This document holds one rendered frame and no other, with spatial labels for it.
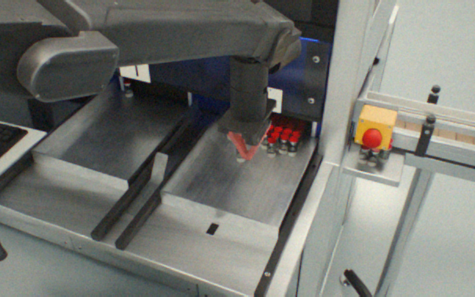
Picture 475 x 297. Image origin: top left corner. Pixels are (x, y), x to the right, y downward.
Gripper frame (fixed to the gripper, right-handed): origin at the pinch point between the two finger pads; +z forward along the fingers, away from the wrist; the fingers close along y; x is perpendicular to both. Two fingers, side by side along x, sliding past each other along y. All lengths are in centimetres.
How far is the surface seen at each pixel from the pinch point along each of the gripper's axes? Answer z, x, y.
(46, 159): 18, 49, 0
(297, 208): 17.9, -8.3, 7.8
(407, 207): 41, -31, 41
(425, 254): 108, -49, 86
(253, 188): 19.8, 2.7, 11.6
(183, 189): 19.9, 16.6, 5.2
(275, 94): 4.5, 3.7, 26.1
